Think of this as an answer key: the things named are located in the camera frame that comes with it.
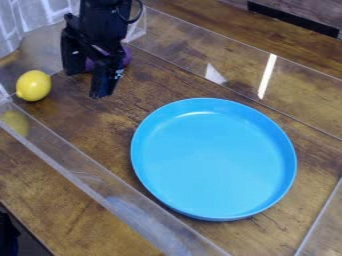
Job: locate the clear acrylic barrier wall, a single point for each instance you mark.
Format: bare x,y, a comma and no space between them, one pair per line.
67,182

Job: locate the blue round tray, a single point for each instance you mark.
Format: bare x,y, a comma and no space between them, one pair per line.
214,159

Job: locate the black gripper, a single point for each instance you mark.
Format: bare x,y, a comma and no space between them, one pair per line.
98,28

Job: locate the purple toy eggplant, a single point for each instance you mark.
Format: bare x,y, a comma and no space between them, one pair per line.
90,63

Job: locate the yellow lemon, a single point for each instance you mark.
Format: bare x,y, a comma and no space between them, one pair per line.
34,85

